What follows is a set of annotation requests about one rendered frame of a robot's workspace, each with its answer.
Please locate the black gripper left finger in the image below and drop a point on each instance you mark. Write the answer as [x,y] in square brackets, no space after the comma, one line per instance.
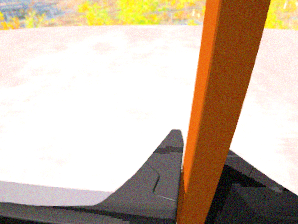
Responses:
[150,196]

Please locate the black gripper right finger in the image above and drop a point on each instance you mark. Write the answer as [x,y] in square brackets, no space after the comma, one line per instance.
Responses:
[246,196]

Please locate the orange handle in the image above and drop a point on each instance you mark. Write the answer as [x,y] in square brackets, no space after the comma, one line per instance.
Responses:
[230,40]

